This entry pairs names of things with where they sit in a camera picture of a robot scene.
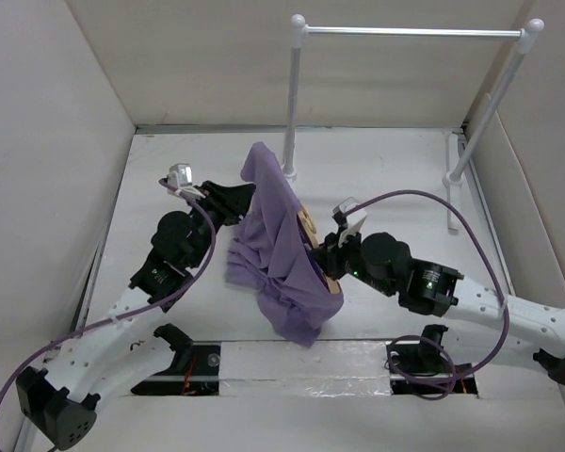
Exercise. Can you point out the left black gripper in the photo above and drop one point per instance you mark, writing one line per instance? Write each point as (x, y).
(230, 202)

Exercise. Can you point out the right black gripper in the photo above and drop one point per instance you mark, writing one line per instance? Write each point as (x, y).
(329, 255)

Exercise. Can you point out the wooden clothes hanger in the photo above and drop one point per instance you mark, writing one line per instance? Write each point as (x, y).
(308, 232)

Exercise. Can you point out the purple t shirt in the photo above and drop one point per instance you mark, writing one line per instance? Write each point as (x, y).
(268, 253)

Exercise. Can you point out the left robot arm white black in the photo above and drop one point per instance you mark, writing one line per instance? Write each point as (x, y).
(63, 398)

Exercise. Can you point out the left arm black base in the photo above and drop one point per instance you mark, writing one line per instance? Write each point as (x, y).
(193, 370)

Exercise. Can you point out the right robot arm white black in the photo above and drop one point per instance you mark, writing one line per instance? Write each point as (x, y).
(533, 332)

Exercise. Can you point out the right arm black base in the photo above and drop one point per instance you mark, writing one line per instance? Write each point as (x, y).
(422, 358)

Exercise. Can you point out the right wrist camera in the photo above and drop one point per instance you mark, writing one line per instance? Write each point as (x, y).
(349, 219)

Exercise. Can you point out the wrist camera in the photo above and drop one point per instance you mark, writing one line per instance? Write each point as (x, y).
(349, 219)
(180, 176)

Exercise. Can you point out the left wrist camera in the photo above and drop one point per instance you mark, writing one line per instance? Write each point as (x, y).
(180, 176)

